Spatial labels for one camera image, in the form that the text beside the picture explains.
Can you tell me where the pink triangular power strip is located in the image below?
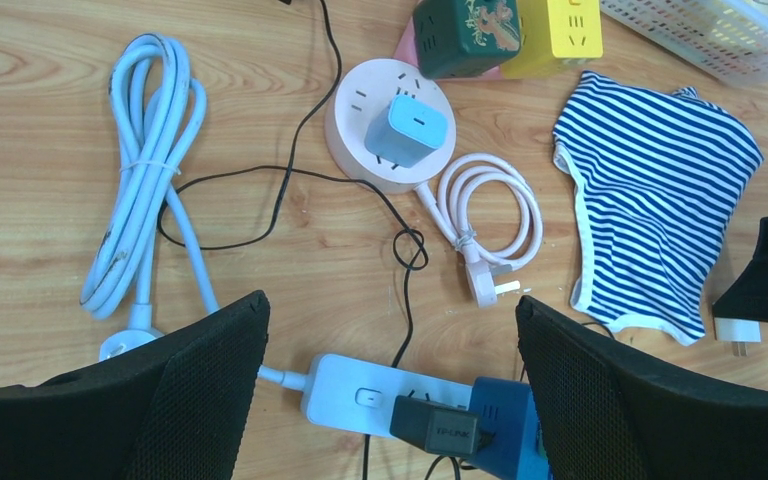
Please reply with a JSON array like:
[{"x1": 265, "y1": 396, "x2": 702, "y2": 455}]
[{"x1": 393, "y1": 20, "x2": 504, "y2": 81}]

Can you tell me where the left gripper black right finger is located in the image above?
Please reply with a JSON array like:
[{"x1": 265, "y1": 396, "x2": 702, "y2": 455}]
[{"x1": 516, "y1": 296, "x2": 768, "y2": 479}]

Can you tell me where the light blue small charger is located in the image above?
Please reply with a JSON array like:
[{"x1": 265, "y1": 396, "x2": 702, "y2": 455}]
[{"x1": 364, "y1": 94, "x2": 450, "y2": 168}]

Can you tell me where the white plastic basket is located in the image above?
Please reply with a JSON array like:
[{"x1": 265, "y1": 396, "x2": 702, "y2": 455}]
[{"x1": 601, "y1": 0, "x2": 768, "y2": 86}]

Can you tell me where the light blue power strip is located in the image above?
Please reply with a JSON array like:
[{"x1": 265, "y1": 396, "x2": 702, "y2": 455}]
[{"x1": 301, "y1": 353, "x2": 472, "y2": 438}]

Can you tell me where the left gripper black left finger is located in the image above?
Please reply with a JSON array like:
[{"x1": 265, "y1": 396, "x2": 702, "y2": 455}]
[{"x1": 0, "y1": 291, "x2": 270, "y2": 479}]

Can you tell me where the light blue power cord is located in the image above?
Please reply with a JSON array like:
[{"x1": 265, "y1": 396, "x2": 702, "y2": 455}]
[{"x1": 79, "y1": 33, "x2": 312, "y2": 392}]

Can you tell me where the white cube charger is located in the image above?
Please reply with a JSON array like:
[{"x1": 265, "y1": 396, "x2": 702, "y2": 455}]
[{"x1": 714, "y1": 317, "x2": 762, "y2": 357}]

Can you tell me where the dark green cube charger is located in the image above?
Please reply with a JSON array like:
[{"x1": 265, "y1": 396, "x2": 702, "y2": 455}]
[{"x1": 411, "y1": 0, "x2": 522, "y2": 79}]

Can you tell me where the black adapter with cable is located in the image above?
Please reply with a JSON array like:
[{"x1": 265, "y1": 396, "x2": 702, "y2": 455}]
[{"x1": 291, "y1": 165, "x2": 617, "y2": 480}]

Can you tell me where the pink coiled cable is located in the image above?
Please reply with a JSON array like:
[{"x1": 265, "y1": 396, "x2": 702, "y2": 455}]
[{"x1": 413, "y1": 152, "x2": 544, "y2": 310}]

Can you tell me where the pink round power strip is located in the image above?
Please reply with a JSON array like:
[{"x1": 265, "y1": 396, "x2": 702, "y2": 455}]
[{"x1": 325, "y1": 58, "x2": 457, "y2": 194}]

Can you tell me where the blue cube charger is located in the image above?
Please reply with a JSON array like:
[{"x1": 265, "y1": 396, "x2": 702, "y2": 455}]
[{"x1": 467, "y1": 377, "x2": 552, "y2": 480}]

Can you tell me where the yellow power adapter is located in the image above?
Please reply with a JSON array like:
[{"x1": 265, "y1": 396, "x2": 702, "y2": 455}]
[{"x1": 500, "y1": 0, "x2": 604, "y2": 79}]

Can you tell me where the blue striped shirt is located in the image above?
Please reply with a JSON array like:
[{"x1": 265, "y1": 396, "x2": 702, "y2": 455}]
[{"x1": 552, "y1": 70, "x2": 764, "y2": 346}]

